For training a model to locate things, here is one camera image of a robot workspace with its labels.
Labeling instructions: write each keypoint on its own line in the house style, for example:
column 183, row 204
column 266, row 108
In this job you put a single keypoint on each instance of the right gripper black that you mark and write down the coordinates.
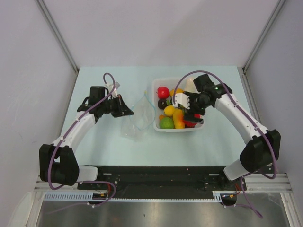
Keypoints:
column 189, row 114

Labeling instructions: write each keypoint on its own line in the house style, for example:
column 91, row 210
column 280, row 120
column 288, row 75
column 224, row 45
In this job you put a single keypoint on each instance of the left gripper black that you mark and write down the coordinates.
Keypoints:
column 122, row 110

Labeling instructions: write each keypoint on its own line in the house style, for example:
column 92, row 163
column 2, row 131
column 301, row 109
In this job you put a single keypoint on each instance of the clear zip top bag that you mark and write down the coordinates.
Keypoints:
column 134, row 127

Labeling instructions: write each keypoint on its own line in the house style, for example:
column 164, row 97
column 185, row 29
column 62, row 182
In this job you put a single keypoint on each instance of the red bell pepper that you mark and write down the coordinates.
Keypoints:
column 189, row 124

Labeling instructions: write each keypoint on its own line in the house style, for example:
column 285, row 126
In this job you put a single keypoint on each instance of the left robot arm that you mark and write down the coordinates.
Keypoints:
column 57, row 161

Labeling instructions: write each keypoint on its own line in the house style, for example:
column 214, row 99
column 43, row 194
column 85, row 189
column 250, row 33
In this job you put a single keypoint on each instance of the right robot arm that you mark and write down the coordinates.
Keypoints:
column 262, row 145

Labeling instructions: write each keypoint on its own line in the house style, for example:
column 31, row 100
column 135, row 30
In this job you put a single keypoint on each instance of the orange yellow mango top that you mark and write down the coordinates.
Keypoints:
column 175, row 92

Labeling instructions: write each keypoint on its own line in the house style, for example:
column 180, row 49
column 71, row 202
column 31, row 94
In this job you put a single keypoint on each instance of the orange papaya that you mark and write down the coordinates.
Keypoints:
column 178, row 119

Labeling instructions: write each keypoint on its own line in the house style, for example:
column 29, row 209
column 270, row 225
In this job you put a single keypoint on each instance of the yellow lemon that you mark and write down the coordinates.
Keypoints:
column 169, row 110

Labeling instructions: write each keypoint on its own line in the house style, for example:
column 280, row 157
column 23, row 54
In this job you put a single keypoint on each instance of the green lime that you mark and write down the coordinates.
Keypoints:
column 166, row 123

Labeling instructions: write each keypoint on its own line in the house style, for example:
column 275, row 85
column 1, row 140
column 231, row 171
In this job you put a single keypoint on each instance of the white radish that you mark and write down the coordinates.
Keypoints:
column 190, row 86

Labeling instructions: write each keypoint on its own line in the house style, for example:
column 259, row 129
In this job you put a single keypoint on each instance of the dark purple mangosteen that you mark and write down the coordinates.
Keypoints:
column 162, row 104

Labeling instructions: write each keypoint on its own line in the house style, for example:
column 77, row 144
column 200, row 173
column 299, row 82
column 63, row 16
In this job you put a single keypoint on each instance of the red apple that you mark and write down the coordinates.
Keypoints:
column 163, row 92

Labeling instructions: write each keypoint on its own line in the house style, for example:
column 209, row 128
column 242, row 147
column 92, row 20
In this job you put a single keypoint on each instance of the white plastic basket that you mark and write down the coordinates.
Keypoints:
column 170, row 83

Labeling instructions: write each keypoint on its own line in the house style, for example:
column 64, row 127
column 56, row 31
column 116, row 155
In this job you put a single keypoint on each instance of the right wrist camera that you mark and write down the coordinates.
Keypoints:
column 181, row 99

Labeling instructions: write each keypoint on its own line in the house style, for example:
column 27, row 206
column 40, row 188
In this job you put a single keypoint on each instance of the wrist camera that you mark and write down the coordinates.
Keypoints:
column 112, row 88
column 181, row 99

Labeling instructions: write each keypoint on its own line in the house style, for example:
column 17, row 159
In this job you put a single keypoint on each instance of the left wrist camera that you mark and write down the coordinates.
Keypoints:
column 112, row 88

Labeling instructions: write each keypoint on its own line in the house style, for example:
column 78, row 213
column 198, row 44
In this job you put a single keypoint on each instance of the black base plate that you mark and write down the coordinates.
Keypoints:
column 181, row 182

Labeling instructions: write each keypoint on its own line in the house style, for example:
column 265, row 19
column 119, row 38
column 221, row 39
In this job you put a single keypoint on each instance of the white cable duct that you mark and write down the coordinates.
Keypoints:
column 97, row 197

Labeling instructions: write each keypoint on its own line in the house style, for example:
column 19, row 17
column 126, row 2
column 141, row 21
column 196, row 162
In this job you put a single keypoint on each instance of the aluminium front rail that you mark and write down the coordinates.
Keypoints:
column 255, row 183

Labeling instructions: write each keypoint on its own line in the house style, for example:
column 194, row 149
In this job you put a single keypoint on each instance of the right aluminium frame post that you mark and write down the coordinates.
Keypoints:
column 268, row 25

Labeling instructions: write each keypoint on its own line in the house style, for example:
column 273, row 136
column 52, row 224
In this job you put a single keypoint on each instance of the aluminium frame post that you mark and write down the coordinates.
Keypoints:
column 57, row 34
column 268, row 25

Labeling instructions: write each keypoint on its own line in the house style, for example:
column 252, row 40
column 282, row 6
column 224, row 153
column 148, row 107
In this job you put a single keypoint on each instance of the left aluminium frame post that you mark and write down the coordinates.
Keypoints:
column 57, row 34

